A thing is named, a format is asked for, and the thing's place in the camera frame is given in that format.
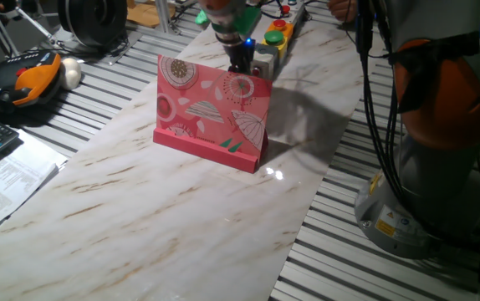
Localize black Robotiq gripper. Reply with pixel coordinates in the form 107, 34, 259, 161
224, 38, 256, 75

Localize grey box small red button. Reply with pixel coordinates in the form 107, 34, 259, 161
250, 43, 281, 81

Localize yellow box green button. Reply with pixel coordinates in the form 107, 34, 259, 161
261, 29, 290, 59

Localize orange box red mushroom button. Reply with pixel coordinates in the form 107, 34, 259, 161
267, 18, 295, 39

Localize bystander's bare hand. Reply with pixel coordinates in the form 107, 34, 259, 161
327, 0, 358, 23

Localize pink patterned standing card box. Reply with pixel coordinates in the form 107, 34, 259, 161
152, 54, 273, 174

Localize white box red green buttons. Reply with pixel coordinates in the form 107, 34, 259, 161
276, 0, 308, 25

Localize brown cardboard piece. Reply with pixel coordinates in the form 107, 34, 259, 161
125, 0, 161, 28

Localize black round spool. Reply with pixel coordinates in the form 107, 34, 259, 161
57, 0, 129, 48

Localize white round mouse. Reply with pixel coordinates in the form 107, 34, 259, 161
59, 57, 83, 91

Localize orange black teach pendant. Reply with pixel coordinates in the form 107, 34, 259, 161
0, 49, 64, 116

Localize printed white paper sheets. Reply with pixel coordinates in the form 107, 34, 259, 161
0, 127, 69, 237

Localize short aluminium profile post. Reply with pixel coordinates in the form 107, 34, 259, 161
152, 0, 182, 35

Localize thin black cable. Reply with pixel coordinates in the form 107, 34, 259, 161
344, 24, 387, 59

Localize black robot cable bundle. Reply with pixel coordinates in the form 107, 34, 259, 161
356, 0, 416, 218

